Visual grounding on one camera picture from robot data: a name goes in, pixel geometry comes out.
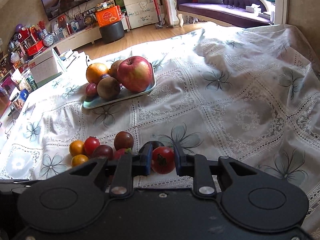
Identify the small orange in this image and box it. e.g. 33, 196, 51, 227
71, 154, 88, 167
69, 140, 85, 157

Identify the red radish with green top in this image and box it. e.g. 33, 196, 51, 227
113, 148, 132, 160

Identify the dark brown round tomato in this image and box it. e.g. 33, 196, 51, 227
114, 131, 134, 151

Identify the dark purple plum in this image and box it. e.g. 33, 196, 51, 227
92, 145, 113, 160

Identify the small red cherry tomato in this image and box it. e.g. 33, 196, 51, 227
84, 137, 100, 157

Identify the light teal tray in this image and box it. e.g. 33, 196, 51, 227
82, 64, 156, 109

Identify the front brown kiwi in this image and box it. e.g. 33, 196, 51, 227
97, 77, 120, 101

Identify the brown kiwi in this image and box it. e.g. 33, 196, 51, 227
109, 60, 123, 79
97, 77, 120, 101

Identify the white floral lace tablecloth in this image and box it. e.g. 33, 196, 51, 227
1, 24, 319, 238

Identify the red plum on tray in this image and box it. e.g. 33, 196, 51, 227
85, 83, 98, 98

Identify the small purple plum behind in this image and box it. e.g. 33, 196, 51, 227
100, 74, 111, 80

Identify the large red apple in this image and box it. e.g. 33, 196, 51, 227
116, 56, 152, 93

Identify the back brown kiwi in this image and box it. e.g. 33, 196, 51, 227
109, 60, 123, 79

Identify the large orange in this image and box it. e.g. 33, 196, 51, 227
86, 63, 109, 84

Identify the white desk calendar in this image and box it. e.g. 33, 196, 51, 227
28, 49, 65, 87

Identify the black round ottoman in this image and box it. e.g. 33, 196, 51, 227
99, 21, 125, 44

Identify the white tv cabinet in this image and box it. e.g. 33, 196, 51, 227
53, 25, 101, 54

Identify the red stick vacuum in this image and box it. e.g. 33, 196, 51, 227
153, 0, 164, 29

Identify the blue white porcelain vase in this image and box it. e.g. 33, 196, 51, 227
42, 29, 54, 47

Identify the orange gift box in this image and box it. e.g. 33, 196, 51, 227
95, 5, 121, 27

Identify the white cartoon cabinet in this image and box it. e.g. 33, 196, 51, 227
123, 0, 158, 29

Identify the purple chaise sofa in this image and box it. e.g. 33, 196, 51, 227
174, 0, 273, 28

